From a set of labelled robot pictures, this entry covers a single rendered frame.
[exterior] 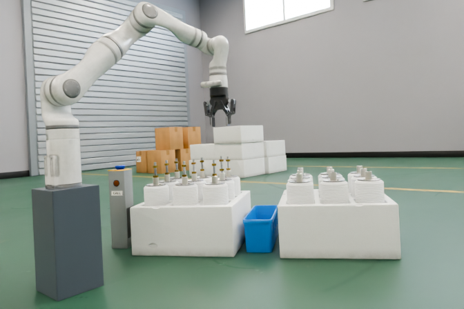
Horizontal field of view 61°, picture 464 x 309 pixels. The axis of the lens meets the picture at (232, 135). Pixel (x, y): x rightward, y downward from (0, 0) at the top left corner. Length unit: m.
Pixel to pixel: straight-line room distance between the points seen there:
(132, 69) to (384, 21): 4.30
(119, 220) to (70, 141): 0.54
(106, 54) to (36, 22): 5.44
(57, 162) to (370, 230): 0.99
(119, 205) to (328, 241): 0.82
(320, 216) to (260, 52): 6.47
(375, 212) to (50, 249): 0.99
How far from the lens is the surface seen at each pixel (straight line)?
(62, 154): 1.22
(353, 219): 1.38
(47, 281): 1.28
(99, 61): 1.29
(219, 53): 1.57
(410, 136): 6.31
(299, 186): 1.38
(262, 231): 1.46
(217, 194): 1.44
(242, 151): 4.06
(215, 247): 1.44
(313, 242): 1.39
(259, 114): 7.59
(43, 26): 6.76
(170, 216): 1.47
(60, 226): 1.20
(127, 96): 7.24
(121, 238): 1.67
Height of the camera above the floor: 0.42
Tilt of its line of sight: level
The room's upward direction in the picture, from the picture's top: 3 degrees counter-clockwise
